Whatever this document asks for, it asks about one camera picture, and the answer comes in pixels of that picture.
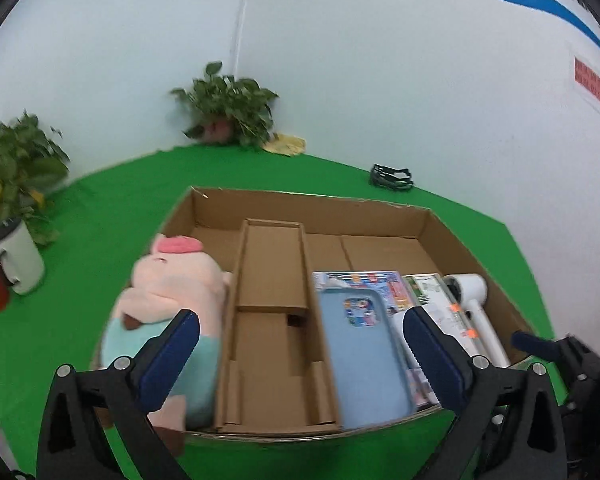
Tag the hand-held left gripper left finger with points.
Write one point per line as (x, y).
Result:
(175, 355)

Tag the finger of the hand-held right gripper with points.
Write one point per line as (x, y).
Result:
(535, 344)

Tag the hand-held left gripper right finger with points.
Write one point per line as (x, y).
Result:
(430, 355)

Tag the colourful board game box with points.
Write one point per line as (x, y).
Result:
(380, 280)

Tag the cardboard box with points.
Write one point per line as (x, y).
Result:
(380, 220)

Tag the green and white box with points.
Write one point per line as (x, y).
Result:
(430, 287)

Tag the pink pig plush toy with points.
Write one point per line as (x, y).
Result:
(180, 280)

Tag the white hair dryer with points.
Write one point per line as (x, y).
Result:
(472, 287)

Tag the cardboard divider insert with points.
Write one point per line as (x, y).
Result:
(272, 270)

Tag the yellow cloth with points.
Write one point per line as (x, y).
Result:
(285, 144)

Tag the potted plant in white pot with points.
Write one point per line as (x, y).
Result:
(15, 170)

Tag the potted plant in pink pot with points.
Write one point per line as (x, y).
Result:
(230, 100)

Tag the red wall sign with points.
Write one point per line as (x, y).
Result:
(590, 80)

